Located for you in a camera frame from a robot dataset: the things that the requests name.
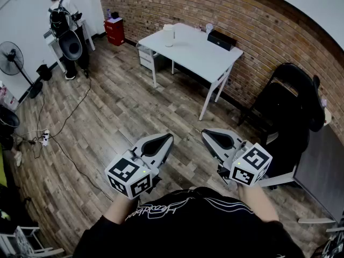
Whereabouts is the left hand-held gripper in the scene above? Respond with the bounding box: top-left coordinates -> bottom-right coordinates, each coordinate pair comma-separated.
104,133 -> 175,200

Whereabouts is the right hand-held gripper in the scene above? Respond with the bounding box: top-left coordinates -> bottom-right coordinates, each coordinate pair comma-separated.
201,128 -> 273,187

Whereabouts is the white cylindrical container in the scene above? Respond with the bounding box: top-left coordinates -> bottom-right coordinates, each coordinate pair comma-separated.
164,30 -> 176,48

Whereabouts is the person's right forearm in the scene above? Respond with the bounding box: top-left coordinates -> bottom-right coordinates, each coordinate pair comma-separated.
237,183 -> 280,223

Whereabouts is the person's left forearm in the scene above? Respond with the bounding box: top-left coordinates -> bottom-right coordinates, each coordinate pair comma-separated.
103,194 -> 141,225

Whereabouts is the black jacket on chair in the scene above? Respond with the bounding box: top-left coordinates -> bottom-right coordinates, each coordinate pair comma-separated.
261,75 -> 329,191

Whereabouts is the person's black printed t-shirt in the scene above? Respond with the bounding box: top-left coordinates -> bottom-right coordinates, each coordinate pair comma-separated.
72,186 -> 305,258

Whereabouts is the black folding chair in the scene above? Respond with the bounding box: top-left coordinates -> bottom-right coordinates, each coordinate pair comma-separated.
237,62 -> 316,145

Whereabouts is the white table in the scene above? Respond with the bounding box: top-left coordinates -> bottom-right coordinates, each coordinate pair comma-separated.
137,23 -> 244,121

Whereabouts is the black box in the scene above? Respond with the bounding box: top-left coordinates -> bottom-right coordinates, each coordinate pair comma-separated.
206,30 -> 238,52

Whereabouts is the grey table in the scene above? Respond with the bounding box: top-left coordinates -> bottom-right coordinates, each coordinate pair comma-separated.
293,121 -> 344,223

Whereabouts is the white power strip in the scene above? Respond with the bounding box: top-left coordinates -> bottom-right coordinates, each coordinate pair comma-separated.
41,128 -> 51,147

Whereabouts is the red box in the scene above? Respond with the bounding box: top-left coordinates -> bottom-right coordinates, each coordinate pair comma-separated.
103,17 -> 126,47

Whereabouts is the white desk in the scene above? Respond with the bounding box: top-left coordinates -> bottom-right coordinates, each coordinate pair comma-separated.
43,18 -> 96,74

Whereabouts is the black round seat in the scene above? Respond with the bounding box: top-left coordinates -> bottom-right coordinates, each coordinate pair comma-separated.
58,30 -> 83,62

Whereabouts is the small black bin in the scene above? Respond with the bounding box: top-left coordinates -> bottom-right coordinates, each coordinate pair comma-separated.
35,63 -> 53,82

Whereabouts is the black trash bin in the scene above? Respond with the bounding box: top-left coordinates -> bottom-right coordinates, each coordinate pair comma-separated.
0,104 -> 21,151

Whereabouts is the pack of water bottles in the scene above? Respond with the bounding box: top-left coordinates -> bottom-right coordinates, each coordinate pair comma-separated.
0,80 -> 20,110

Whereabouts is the white metal rack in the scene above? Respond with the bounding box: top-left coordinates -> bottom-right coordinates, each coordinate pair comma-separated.
0,225 -> 66,258

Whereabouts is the black standing fan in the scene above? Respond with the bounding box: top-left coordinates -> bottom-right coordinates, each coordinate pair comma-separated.
0,41 -> 44,99

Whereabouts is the black cable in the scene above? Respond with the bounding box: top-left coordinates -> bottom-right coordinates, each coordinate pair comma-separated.
49,137 -> 115,203
49,74 -> 92,141

